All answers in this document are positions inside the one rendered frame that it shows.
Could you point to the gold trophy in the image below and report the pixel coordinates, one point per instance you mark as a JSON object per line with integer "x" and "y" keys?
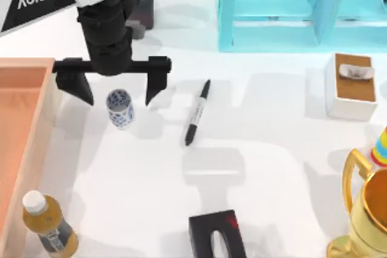
{"x": 369, "y": 221}

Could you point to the pale grey rounded box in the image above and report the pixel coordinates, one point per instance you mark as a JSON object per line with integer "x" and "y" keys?
{"x": 136, "y": 28}

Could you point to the white box with wooden top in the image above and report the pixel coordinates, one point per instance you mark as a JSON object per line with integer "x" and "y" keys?
{"x": 352, "y": 101}

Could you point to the salmon-coloured shallow box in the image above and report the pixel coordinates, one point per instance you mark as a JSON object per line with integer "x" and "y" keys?
{"x": 18, "y": 113}

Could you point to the yellow tea bottle white cap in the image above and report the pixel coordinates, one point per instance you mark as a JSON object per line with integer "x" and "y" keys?
{"x": 51, "y": 224}

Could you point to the stack of coloured rings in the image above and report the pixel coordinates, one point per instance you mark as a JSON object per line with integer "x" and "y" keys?
{"x": 380, "y": 152}

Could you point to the black tissue box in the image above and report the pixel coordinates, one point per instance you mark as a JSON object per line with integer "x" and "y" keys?
{"x": 205, "y": 224}

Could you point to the white tissue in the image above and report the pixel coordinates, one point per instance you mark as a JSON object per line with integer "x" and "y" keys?
{"x": 356, "y": 72}

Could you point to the light blue rack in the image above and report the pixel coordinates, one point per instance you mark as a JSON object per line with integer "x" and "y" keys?
{"x": 226, "y": 10}

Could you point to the blue and white patterned cup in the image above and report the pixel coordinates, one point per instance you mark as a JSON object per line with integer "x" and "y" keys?
{"x": 121, "y": 116}

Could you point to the black marker pen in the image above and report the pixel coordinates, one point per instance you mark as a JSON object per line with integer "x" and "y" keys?
{"x": 197, "y": 113}

